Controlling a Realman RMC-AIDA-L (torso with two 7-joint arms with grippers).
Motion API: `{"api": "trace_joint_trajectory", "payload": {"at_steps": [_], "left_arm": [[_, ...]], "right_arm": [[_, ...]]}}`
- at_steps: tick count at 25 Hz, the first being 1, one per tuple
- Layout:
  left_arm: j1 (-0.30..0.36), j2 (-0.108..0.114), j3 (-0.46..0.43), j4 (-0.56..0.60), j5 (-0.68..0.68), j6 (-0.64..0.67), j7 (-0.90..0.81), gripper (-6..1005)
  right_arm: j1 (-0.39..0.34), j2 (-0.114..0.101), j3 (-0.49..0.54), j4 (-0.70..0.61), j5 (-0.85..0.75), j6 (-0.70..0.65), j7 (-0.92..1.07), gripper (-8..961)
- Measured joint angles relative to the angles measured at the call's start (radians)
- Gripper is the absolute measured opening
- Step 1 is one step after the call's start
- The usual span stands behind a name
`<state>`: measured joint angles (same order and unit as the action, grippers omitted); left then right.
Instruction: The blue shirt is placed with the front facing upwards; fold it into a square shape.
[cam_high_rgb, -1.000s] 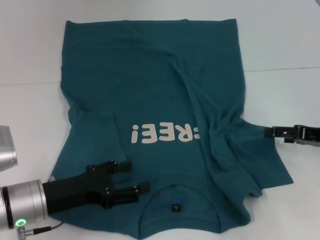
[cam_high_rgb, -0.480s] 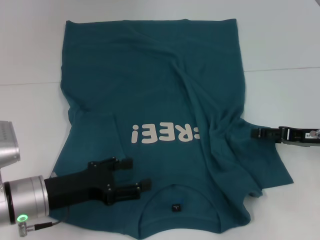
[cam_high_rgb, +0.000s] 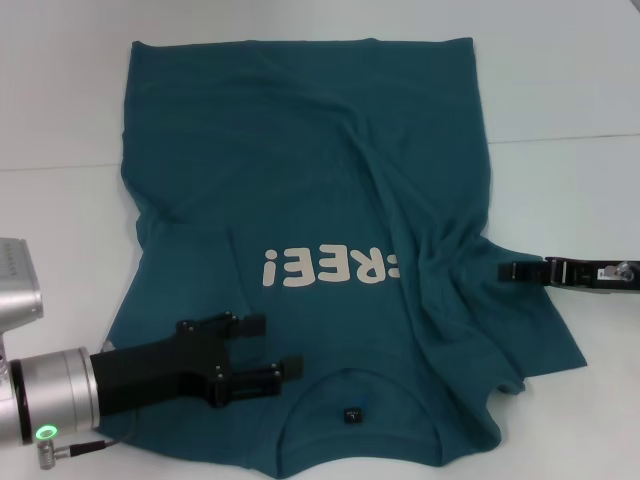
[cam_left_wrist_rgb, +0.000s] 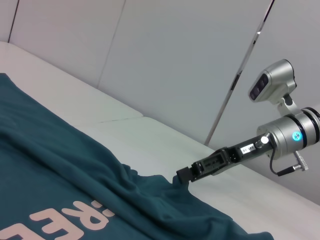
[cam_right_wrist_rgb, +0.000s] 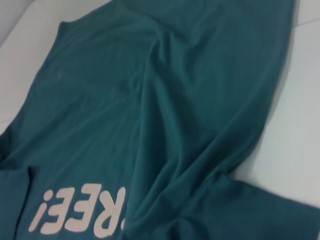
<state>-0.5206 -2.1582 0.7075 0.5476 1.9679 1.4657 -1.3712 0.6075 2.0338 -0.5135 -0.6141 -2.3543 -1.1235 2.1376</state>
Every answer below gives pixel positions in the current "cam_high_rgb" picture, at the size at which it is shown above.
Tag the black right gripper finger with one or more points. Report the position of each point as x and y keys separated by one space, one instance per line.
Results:
x=522 y=272

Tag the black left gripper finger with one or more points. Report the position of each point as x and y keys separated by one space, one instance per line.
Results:
x=252 y=325
x=290 y=367

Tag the teal shirt with cream lettering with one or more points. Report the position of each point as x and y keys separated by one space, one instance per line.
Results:
x=300 y=175

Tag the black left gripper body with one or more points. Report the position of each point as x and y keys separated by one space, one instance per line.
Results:
x=150 y=375

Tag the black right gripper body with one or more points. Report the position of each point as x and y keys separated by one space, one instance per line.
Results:
x=575 y=275

